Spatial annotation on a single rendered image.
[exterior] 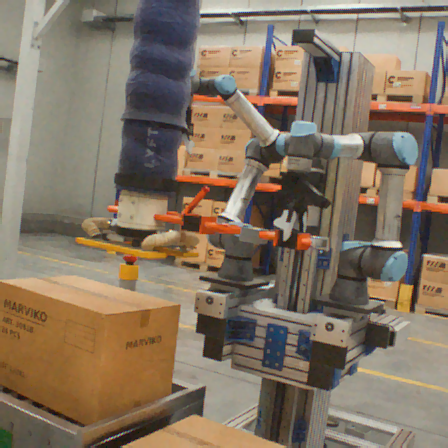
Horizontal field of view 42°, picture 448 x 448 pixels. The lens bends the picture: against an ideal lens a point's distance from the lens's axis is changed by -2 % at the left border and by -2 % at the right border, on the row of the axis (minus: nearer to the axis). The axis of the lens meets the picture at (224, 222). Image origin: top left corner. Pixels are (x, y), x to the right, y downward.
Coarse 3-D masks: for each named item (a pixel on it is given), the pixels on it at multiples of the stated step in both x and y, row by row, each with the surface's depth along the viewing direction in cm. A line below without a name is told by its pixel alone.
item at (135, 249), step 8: (80, 240) 208; (88, 240) 207; (96, 240) 206; (104, 240) 207; (136, 240) 200; (104, 248) 202; (112, 248) 200; (120, 248) 198; (128, 248) 197; (136, 248) 197; (136, 256) 194; (144, 256) 192; (152, 256) 193; (160, 256) 197
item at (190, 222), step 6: (186, 216) 196; (192, 216) 194; (204, 216) 194; (186, 222) 197; (192, 222) 195; (198, 222) 193; (204, 222) 194; (210, 222) 197; (186, 228) 195; (192, 228) 194; (198, 228) 193; (204, 228) 194
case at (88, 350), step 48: (0, 288) 226; (48, 288) 224; (96, 288) 237; (0, 336) 226; (48, 336) 210; (96, 336) 197; (144, 336) 211; (0, 384) 225; (48, 384) 210; (96, 384) 196; (144, 384) 215
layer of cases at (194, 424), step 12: (192, 420) 217; (204, 420) 218; (156, 432) 202; (168, 432) 203; (180, 432) 205; (192, 432) 206; (204, 432) 207; (216, 432) 209; (228, 432) 210; (240, 432) 211; (132, 444) 190; (144, 444) 191; (156, 444) 192; (168, 444) 194; (180, 444) 195; (192, 444) 196; (204, 444) 197; (216, 444) 198; (228, 444) 200; (240, 444) 201; (252, 444) 202; (264, 444) 203; (276, 444) 204
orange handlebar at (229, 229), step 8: (112, 208) 216; (160, 216) 204; (168, 216) 203; (176, 216) 206; (208, 224) 193; (216, 224) 192; (224, 224) 190; (224, 232) 190; (232, 232) 188; (264, 232) 182; (272, 232) 186; (272, 240) 181; (304, 240) 176
